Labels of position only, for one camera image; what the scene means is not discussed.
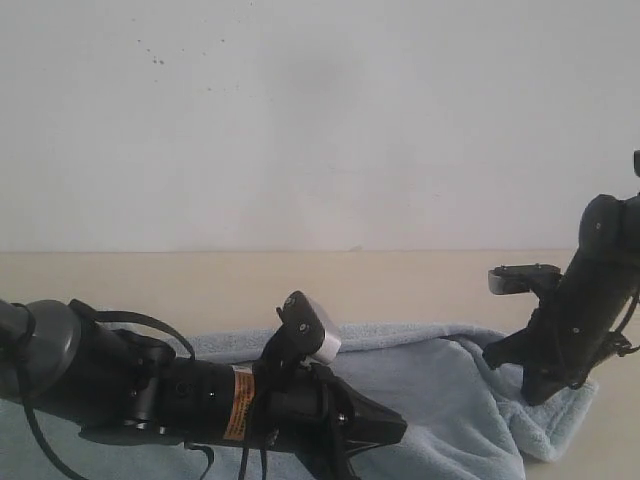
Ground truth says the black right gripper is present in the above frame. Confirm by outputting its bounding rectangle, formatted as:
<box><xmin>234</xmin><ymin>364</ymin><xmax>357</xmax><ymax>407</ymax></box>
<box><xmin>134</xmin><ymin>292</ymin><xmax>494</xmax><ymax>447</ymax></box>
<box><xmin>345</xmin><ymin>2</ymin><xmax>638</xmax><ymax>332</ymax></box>
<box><xmin>482</xmin><ymin>284</ymin><xmax>630</xmax><ymax>405</ymax></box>

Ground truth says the light blue terry towel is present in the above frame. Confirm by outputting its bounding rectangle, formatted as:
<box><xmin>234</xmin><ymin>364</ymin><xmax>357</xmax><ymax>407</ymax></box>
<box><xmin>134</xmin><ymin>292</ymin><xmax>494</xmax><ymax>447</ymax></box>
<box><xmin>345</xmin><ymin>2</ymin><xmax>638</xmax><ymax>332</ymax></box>
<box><xmin>1</xmin><ymin>324</ymin><xmax>598</xmax><ymax>479</ymax></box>

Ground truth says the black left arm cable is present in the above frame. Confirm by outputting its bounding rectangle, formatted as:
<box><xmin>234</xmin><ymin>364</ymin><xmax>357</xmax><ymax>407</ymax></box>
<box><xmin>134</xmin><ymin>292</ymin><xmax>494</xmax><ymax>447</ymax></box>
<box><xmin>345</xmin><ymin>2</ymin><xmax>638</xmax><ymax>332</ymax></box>
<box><xmin>0</xmin><ymin>309</ymin><xmax>271</xmax><ymax>480</ymax></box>

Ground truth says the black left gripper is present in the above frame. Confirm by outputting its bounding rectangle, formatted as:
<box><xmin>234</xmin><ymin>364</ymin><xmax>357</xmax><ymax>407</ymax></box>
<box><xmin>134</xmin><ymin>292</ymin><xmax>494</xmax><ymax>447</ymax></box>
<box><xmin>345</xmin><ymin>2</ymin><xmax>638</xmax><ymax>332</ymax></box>
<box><xmin>229</xmin><ymin>366</ymin><xmax>407</xmax><ymax>480</ymax></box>

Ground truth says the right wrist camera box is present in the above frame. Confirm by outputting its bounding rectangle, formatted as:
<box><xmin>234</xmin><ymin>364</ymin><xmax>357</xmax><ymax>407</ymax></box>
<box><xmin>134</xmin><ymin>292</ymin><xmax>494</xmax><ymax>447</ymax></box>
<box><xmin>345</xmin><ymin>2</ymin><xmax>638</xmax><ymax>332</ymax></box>
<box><xmin>488</xmin><ymin>263</ymin><xmax>562</xmax><ymax>297</ymax></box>

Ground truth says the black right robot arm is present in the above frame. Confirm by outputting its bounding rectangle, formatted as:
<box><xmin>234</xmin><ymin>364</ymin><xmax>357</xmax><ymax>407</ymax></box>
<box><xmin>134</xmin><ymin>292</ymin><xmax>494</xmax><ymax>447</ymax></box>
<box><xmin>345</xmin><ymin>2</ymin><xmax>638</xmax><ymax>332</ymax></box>
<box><xmin>483</xmin><ymin>194</ymin><xmax>639</xmax><ymax>406</ymax></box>

